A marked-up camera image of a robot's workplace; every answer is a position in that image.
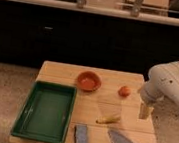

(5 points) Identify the blue sponge rectangular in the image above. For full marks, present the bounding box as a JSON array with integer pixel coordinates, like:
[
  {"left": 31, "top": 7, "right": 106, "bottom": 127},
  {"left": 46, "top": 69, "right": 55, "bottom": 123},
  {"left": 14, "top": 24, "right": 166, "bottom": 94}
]
[{"left": 74, "top": 124, "right": 89, "bottom": 143}]

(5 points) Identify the green plastic tray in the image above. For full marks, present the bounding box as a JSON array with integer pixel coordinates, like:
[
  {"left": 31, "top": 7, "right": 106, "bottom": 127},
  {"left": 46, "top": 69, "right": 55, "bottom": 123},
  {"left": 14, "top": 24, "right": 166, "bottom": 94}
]
[{"left": 11, "top": 80, "right": 77, "bottom": 143}]

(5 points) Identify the red apple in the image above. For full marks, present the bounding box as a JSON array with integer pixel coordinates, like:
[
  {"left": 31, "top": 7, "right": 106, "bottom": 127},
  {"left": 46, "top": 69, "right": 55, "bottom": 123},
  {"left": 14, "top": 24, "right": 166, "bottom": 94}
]
[{"left": 118, "top": 85, "right": 131, "bottom": 97}]

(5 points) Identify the orange bowl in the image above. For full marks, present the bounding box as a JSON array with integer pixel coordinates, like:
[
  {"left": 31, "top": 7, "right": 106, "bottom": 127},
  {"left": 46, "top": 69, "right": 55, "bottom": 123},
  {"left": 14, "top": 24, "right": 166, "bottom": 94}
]
[{"left": 75, "top": 71, "right": 102, "bottom": 92}]

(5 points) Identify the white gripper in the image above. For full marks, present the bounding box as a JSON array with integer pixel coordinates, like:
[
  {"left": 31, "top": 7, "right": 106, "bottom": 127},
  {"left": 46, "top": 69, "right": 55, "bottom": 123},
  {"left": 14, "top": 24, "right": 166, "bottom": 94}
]
[{"left": 139, "top": 82, "right": 163, "bottom": 120}]

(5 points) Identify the blue-grey wedge cloth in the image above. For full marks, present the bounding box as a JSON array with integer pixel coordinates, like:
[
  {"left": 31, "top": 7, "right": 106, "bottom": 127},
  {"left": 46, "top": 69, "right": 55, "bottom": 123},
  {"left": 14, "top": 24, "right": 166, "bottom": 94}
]
[{"left": 108, "top": 129, "right": 134, "bottom": 143}]

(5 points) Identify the wooden table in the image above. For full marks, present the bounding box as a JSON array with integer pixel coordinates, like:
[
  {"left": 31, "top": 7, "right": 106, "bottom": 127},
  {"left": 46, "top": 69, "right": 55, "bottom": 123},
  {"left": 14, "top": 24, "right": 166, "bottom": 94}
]
[{"left": 9, "top": 68, "right": 157, "bottom": 143}]

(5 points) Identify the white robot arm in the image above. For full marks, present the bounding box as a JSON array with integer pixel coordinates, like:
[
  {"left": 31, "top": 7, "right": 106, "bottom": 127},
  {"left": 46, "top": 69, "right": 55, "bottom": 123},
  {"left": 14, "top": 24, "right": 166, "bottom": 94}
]
[{"left": 139, "top": 61, "right": 179, "bottom": 120}]

